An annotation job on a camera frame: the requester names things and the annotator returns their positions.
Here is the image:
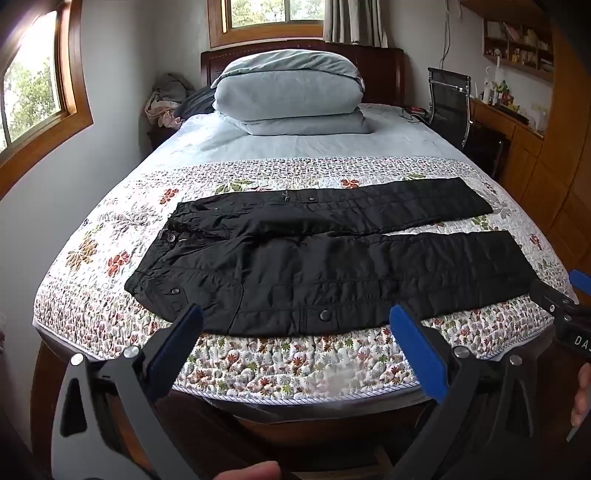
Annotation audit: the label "person's right hand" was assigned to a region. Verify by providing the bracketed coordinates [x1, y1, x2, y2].
[570, 364, 591, 430]

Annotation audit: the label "dark wooden headboard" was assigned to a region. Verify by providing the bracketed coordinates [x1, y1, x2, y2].
[200, 39, 409, 107]

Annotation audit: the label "light blue bed sheet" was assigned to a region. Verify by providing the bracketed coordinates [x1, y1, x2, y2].
[150, 104, 467, 169]

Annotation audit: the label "small wooden framed window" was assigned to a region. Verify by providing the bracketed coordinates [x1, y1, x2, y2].
[207, 0, 326, 49]

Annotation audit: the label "tall wooden cabinet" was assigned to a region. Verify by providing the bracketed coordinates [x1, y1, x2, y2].
[540, 0, 591, 273]

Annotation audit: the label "wooden wall shelf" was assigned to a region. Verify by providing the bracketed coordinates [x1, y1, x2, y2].
[482, 18, 555, 84]

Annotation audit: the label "wooden bed frame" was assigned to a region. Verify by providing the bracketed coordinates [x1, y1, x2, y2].
[33, 323, 467, 480]

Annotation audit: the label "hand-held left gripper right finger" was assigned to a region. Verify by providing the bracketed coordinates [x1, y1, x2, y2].
[389, 302, 539, 480]

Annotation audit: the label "black office chair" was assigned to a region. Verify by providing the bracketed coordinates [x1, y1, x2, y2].
[427, 67, 474, 148]

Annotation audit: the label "person's left hand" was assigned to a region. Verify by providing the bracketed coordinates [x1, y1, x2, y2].
[226, 462, 282, 480]

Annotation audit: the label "floral quilted bedspread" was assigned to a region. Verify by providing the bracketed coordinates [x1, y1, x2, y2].
[32, 154, 578, 402]

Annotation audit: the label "white cable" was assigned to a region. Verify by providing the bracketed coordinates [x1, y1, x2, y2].
[441, 0, 452, 70]

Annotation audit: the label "large wooden framed window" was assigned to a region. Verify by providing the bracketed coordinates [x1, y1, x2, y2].
[0, 0, 95, 199]

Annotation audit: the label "black pants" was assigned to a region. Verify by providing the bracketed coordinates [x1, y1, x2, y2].
[124, 176, 536, 337]

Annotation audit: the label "wooden desk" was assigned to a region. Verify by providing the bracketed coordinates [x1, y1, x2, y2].
[466, 99, 591, 278]

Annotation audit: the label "light blue pillow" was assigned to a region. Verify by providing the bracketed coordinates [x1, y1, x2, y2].
[211, 50, 361, 89]

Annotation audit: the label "dark blue cloth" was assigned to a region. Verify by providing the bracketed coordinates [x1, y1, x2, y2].
[178, 85, 216, 118]

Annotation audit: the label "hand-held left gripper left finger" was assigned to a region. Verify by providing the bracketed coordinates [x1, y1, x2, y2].
[48, 302, 206, 480]

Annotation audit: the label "pile of clothes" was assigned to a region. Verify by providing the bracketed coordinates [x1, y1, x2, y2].
[144, 73, 197, 130]

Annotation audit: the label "beige patterned curtain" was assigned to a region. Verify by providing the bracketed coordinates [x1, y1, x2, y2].
[322, 0, 389, 48]

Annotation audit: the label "stacked grey pillows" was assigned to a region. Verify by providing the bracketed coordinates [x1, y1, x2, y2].
[213, 74, 374, 136]

